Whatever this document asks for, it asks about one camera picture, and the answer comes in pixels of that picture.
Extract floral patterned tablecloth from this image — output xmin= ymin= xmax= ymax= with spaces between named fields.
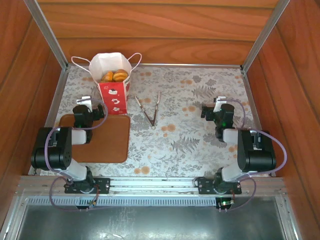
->
xmin=29 ymin=65 xmax=276 ymax=177

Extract aluminium mounting rail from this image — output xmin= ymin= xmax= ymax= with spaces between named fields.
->
xmin=16 ymin=175 xmax=286 ymax=196

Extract metal tongs with cream tips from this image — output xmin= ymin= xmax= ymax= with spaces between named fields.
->
xmin=134 ymin=91 xmax=161 ymax=130

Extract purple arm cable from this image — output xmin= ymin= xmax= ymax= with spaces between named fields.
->
xmin=44 ymin=98 xmax=109 ymax=213
xmin=219 ymin=98 xmax=288 ymax=213

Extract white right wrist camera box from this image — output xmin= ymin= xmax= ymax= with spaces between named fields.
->
xmin=213 ymin=96 xmax=227 ymax=113

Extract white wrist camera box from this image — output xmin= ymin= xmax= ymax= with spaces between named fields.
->
xmin=76 ymin=95 xmax=93 ymax=111
xmin=213 ymin=96 xmax=227 ymax=113

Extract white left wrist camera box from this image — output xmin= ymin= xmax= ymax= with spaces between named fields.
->
xmin=76 ymin=95 xmax=93 ymax=111

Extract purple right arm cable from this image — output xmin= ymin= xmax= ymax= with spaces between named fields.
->
xmin=219 ymin=98 xmax=288 ymax=213

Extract sugar dusted fake croissant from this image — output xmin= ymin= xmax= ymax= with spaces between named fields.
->
xmin=101 ymin=71 xmax=115 ymax=83

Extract grey metal sheet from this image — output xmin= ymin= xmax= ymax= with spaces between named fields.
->
xmin=14 ymin=196 xmax=291 ymax=240

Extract brown rectangular tray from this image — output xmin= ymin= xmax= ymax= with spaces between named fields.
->
xmin=58 ymin=113 xmax=131 ymax=164

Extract white and red paper bag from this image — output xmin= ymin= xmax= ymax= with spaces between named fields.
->
xmin=71 ymin=51 xmax=143 ymax=116

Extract ridged pale fake croissant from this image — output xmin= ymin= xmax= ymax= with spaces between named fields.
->
xmin=113 ymin=68 xmax=129 ymax=82

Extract white slotted cable duct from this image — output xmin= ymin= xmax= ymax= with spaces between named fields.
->
xmin=26 ymin=196 xmax=218 ymax=207

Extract connector board with green light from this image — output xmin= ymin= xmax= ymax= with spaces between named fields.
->
xmin=216 ymin=197 xmax=236 ymax=213

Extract aluminium frame post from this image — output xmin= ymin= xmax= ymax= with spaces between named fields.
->
xmin=23 ymin=0 xmax=70 ymax=71
xmin=240 ymin=0 xmax=291 ymax=73

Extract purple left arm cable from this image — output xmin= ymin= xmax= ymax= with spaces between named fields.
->
xmin=44 ymin=98 xmax=109 ymax=213

